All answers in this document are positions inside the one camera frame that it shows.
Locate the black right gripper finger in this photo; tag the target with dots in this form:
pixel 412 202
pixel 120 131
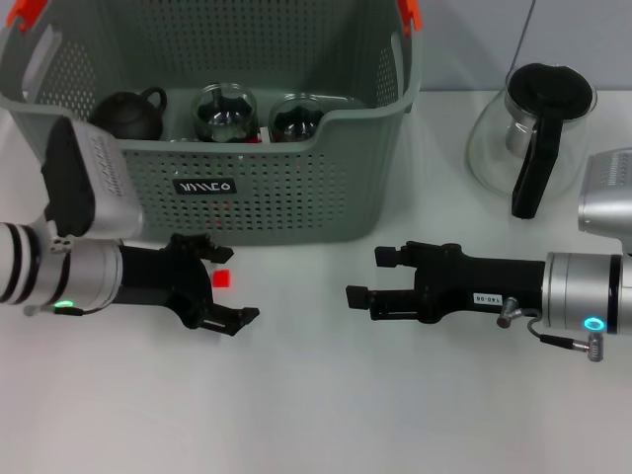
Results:
pixel 386 257
pixel 358 296

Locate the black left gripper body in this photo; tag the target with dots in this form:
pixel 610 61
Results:
pixel 163 276

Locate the small red square brick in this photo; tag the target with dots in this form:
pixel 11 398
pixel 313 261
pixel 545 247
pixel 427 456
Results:
pixel 222 279

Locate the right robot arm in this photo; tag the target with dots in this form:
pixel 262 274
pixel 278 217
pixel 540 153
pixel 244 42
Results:
pixel 577 291

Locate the glass carafe black lid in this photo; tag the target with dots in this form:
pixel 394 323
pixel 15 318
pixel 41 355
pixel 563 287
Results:
pixel 548 89

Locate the grey perforated storage basket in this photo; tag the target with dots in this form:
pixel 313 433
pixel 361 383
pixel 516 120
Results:
pixel 296 197

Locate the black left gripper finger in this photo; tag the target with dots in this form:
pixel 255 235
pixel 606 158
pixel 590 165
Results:
pixel 217 253
pixel 229 321

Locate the black clay teapot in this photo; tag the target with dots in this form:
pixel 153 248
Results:
pixel 128 116

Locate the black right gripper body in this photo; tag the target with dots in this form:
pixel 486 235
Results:
pixel 494 281

